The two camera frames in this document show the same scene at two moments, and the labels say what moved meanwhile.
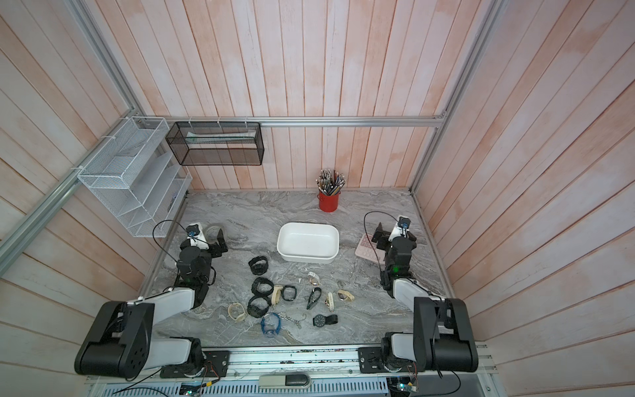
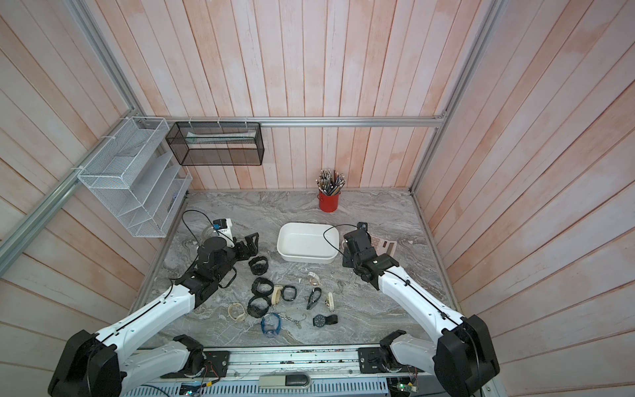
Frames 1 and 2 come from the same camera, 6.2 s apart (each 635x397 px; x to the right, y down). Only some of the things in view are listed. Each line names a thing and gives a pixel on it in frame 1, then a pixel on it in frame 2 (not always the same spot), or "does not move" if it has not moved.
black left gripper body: (215, 251) to (241, 254)
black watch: (259, 265) does not move
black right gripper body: (385, 243) to (349, 261)
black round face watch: (321, 320) does not move
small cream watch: (329, 302) does not move
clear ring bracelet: (241, 318) does not move
